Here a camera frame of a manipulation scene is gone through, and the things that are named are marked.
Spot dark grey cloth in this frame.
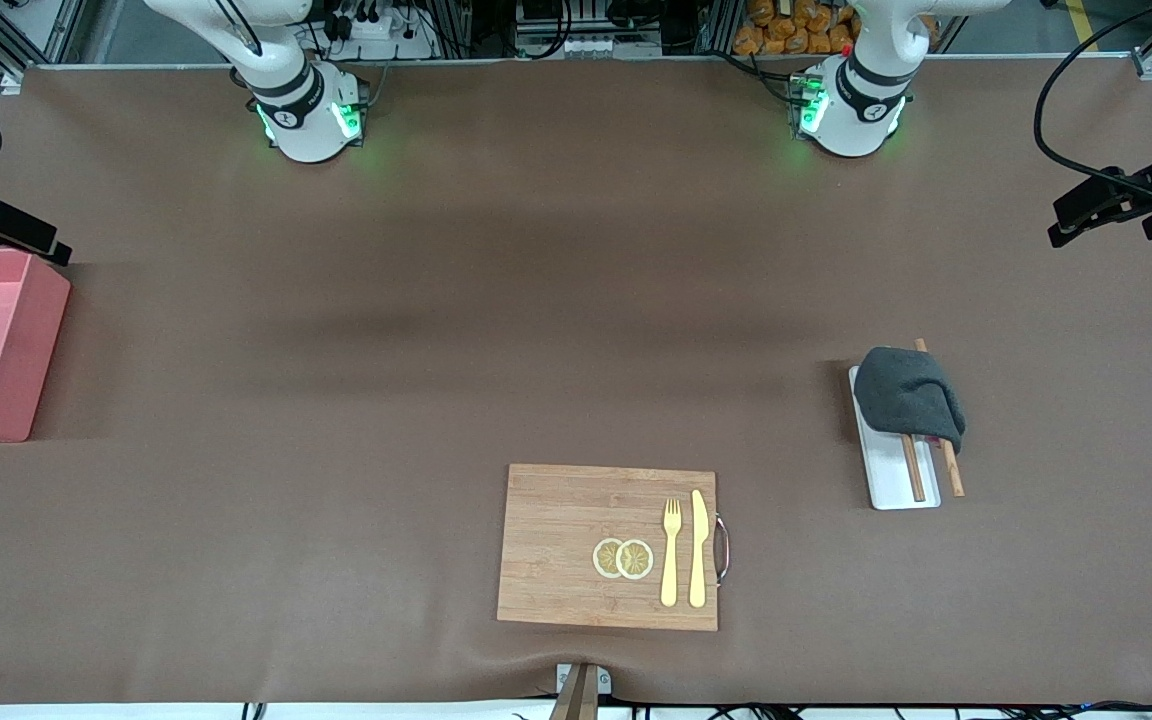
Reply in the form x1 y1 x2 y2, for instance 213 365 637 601
854 346 967 454

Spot wooden chopstick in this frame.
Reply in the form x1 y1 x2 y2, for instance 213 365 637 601
914 338 966 499
900 432 928 503

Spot white rectangular tray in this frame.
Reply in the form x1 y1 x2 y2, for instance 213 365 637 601
848 365 943 511

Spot orange snack bags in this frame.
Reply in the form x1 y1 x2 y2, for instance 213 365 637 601
733 0 859 57

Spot white power strip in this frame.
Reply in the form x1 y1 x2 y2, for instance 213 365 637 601
321 0 439 61

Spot brown table mat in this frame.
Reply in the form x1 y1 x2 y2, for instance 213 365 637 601
0 55 1152 706

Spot yellow plastic knife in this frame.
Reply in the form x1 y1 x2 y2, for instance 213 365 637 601
688 489 710 609

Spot white terminal block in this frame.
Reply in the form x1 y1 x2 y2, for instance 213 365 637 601
558 33 629 58

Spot yellow plastic fork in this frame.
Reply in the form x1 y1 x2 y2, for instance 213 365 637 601
660 498 684 608

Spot brown wooden strut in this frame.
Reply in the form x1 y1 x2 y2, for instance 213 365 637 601
548 665 600 720

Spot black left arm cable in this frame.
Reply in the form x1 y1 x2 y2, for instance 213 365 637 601
1033 0 1152 209

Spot bamboo cutting board with handle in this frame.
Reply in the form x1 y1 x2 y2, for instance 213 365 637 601
496 463 733 633

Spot metal bracket at table edge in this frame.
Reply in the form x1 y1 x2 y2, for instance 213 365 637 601
555 662 613 697

